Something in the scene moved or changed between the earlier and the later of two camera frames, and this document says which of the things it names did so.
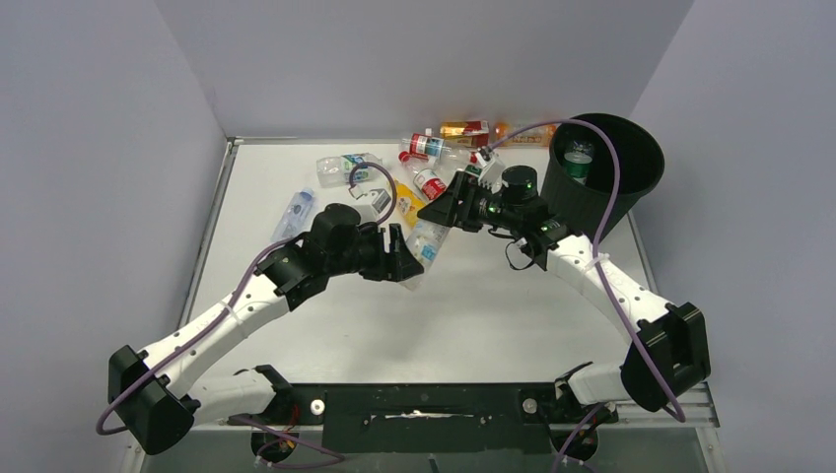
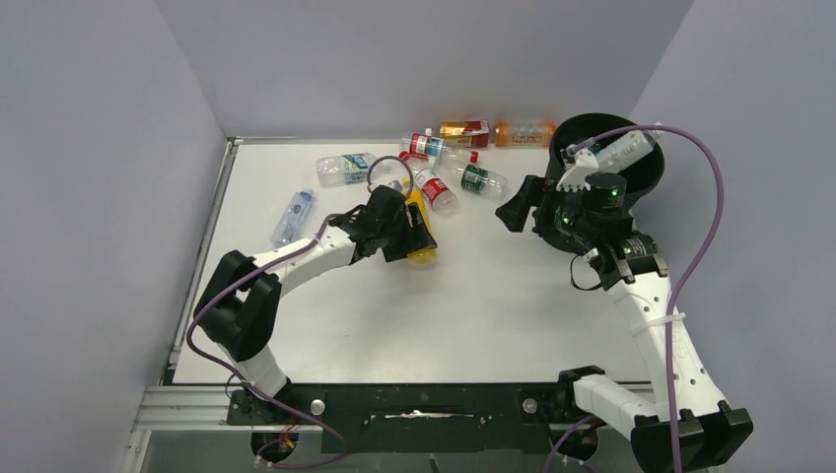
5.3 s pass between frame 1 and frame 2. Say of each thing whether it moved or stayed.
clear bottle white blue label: moved
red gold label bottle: stayed
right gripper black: moved
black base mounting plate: stayed
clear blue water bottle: stayed
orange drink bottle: stayed
